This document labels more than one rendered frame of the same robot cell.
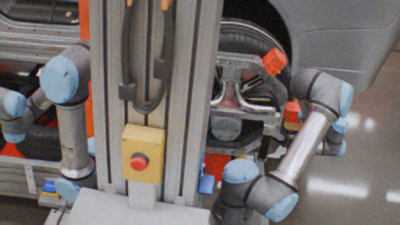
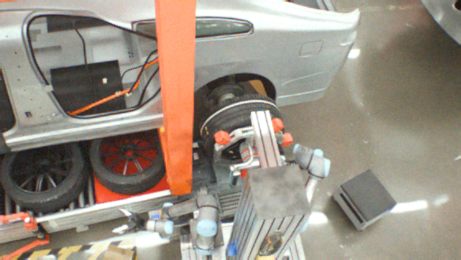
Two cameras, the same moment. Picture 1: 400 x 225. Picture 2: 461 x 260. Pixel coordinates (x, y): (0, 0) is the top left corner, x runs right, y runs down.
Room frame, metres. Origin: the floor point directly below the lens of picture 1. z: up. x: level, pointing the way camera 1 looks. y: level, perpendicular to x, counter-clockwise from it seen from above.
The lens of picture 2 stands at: (0.22, 0.66, 3.85)
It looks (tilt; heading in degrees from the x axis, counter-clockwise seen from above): 58 degrees down; 339
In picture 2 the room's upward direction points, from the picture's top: 9 degrees clockwise
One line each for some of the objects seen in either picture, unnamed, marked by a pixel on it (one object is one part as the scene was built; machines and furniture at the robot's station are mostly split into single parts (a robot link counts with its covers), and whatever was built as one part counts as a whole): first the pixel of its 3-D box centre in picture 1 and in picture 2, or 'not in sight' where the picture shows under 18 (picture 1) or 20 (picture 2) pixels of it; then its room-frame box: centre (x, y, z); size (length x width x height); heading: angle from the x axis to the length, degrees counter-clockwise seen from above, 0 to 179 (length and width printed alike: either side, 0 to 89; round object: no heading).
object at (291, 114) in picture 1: (291, 112); (285, 140); (1.80, -0.43, 0.85); 0.09 x 0.08 x 0.07; 92
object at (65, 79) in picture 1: (73, 131); (206, 233); (1.07, 0.38, 1.19); 0.15 x 0.12 x 0.55; 162
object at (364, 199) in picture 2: not in sight; (363, 201); (1.40, -1.20, 0.17); 0.43 x 0.36 x 0.34; 17
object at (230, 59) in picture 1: (226, 106); (248, 147); (1.78, -0.12, 0.85); 0.54 x 0.07 x 0.54; 92
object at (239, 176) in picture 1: (240, 180); not in sight; (1.16, -0.17, 0.98); 0.13 x 0.12 x 0.14; 56
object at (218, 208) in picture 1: (233, 202); not in sight; (1.16, -0.16, 0.87); 0.15 x 0.15 x 0.10
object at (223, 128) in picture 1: (226, 116); (250, 155); (1.71, -0.12, 0.85); 0.21 x 0.14 x 0.14; 2
